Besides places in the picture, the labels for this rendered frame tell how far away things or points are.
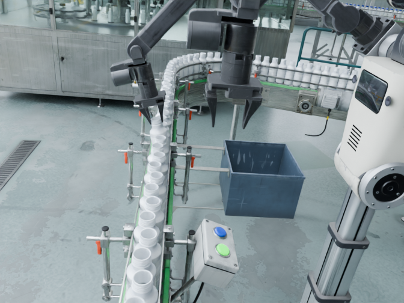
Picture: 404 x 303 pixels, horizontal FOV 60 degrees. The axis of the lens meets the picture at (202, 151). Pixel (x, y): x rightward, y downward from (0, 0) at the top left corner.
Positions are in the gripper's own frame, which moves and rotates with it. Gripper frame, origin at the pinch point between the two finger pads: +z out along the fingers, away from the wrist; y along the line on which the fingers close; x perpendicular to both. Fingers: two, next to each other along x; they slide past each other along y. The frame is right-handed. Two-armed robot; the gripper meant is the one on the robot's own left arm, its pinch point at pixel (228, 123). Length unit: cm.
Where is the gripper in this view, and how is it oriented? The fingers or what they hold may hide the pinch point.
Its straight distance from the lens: 72.5
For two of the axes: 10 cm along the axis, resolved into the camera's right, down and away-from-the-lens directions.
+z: -0.9, 8.8, 4.6
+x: -0.4, -4.7, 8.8
